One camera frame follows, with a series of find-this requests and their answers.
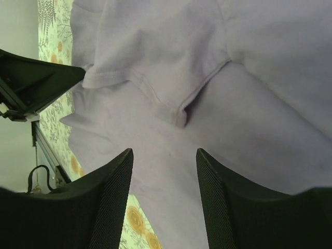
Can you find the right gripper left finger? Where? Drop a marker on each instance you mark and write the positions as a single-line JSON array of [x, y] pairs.
[[86, 213]]

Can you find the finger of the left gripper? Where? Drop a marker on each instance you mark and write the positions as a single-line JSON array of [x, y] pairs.
[[29, 86]]

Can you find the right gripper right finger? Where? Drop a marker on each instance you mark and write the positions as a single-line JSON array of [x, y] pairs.
[[239, 213]]

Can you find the purple t shirt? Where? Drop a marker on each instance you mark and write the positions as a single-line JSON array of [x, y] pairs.
[[248, 81]]

